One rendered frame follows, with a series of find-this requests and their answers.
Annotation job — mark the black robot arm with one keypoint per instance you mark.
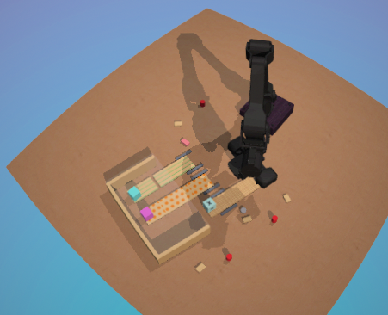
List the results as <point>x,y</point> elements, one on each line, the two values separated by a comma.
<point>259,53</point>

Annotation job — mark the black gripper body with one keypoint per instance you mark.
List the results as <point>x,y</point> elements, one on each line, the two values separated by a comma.
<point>268,175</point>

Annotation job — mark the orange polka-dot strip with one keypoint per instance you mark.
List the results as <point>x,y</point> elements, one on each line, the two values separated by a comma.
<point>197,187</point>

